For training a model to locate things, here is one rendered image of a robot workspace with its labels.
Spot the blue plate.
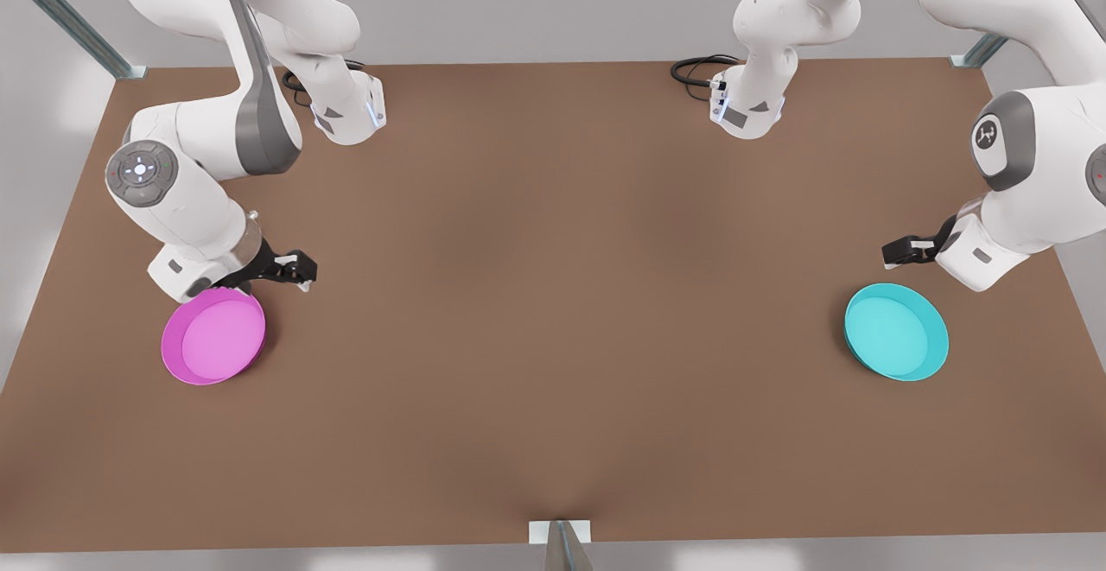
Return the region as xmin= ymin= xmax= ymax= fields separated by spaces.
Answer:
xmin=843 ymin=282 xmax=950 ymax=383

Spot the pink plate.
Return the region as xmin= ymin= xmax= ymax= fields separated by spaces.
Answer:
xmin=161 ymin=287 xmax=267 ymax=386

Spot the black cable loop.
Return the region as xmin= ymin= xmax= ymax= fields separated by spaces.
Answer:
xmin=671 ymin=54 xmax=742 ymax=104
xmin=282 ymin=60 xmax=367 ymax=109

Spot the silver frame post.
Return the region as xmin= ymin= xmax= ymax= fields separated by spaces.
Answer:
xmin=0 ymin=0 xmax=148 ymax=80
xmin=529 ymin=519 xmax=594 ymax=571
xmin=949 ymin=0 xmax=1103 ymax=69

